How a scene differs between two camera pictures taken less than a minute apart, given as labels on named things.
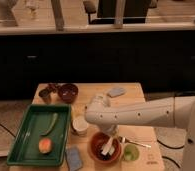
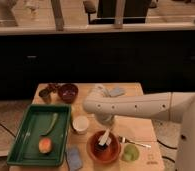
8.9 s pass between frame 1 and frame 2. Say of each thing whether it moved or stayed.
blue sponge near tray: stayed
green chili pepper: stayed
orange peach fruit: stayed
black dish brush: moved
